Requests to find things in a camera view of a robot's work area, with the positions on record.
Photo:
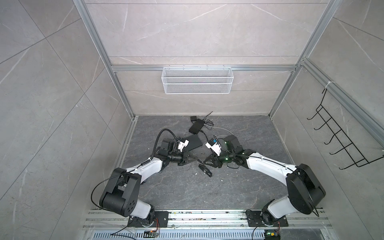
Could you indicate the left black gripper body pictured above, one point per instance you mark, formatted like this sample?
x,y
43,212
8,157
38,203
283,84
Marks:
x,y
181,158

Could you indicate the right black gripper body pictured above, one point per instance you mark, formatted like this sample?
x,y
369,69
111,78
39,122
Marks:
x,y
225,157

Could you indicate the dark grey network switch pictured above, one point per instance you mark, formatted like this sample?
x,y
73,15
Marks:
x,y
194,142

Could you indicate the ribbed black network switch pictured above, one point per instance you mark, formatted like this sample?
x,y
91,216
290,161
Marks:
x,y
197,126

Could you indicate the black power adapter with cable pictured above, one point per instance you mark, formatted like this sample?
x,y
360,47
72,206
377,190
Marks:
x,y
206,122

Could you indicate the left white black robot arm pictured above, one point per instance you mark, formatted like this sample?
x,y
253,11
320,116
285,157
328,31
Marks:
x,y
121,192

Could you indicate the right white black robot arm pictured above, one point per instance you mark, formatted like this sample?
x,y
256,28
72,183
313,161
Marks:
x,y
305,191

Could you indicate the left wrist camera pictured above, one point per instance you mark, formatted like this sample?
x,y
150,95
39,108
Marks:
x,y
182,143

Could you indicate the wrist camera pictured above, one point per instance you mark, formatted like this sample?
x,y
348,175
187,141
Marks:
x,y
182,143
214,146

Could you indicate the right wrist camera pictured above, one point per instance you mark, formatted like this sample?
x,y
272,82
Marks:
x,y
214,146

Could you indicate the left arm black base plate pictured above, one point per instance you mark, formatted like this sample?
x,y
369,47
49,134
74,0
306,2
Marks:
x,y
155,219

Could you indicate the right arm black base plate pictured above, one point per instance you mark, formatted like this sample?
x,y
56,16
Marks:
x,y
259,218

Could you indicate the white wire mesh basket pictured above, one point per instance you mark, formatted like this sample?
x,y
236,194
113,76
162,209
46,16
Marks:
x,y
197,80

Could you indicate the aluminium mounting rail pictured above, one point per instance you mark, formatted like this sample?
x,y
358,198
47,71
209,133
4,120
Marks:
x,y
222,219

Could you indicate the black wire hook rack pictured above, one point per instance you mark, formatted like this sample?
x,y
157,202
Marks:
x,y
340,136

